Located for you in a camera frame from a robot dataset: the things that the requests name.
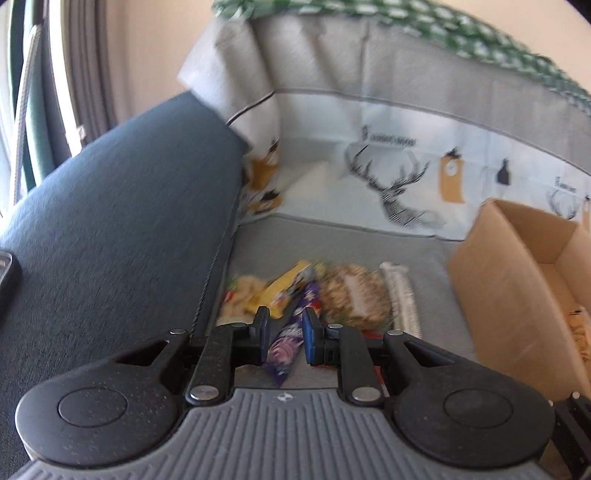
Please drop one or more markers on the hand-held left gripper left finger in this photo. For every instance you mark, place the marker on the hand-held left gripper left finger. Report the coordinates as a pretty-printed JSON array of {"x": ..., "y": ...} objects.
[{"x": 264, "y": 333}]

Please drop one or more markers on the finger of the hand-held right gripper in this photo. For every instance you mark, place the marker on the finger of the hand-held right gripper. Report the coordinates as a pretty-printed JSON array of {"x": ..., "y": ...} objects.
[{"x": 575, "y": 424}]

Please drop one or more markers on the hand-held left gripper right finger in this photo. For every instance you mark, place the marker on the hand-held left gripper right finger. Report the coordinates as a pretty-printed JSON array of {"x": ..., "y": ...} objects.
[{"x": 308, "y": 334}]

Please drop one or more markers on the purple candy packet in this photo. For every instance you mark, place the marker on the purple candy packet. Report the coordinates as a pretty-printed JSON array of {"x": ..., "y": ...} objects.
[{"x": 286, "y": 346}]

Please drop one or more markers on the green label rice cracker packet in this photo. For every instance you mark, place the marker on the green label rice cracker packet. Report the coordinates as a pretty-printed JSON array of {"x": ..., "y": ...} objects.
[{"x": 242, "y": 295}]

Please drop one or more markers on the clear biscuit bag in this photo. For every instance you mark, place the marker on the clear biscuit bag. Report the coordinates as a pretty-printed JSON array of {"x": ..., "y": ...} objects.
[{"x": 582, "y": 332}]

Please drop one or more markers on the cardboard box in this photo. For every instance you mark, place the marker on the cardboard box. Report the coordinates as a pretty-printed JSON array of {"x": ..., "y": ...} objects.
[{"x": 503, "y": 286}]

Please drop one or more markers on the yellow snack packet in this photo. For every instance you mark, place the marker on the yellow snack packet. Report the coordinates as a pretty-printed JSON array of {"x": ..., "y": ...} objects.
[{"x": 288, "y": 288}]

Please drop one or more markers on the round noodle cake packet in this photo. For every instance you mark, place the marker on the round noodle cake packet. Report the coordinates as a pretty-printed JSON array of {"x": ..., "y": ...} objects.
[{"x": 355, "y": 295}]

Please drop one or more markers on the long white snack packet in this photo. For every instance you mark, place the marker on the long white snack packet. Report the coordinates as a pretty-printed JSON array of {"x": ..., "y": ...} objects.
[{"x": 404, "y": 300}]

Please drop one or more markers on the dark grey device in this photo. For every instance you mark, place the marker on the dark grey device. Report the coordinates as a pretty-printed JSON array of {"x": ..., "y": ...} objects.
[{"x": 7, "y": 281}]

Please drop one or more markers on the grey deer print sofa cover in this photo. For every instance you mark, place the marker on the grey deer print sofa cover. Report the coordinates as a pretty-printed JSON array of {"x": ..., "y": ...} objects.
[{"x": 369, "y": 60}]

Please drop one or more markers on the grey curtain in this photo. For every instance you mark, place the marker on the grey curtain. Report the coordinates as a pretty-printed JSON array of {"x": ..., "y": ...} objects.
[{"x": 85, "y": 69}]

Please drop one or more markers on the green checked cloth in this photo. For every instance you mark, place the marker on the green checked cloth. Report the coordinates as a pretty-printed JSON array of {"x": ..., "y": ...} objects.
[{"x": 461, "y": 32}]

